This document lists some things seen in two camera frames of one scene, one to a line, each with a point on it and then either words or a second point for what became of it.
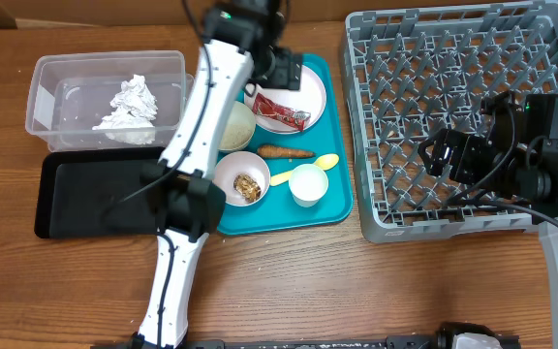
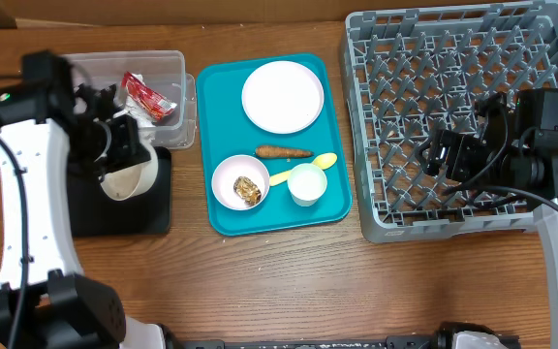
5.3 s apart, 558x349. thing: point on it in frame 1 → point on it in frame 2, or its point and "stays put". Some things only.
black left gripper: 286,73 → 133,151
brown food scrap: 247,187 stays put
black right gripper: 466,150 stays put
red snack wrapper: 294,119 → 158,106
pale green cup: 307,183 stays put
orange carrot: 274,151 stays put
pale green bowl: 239,127 → 132,181
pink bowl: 243,175 stays put
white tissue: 130,120 stays put
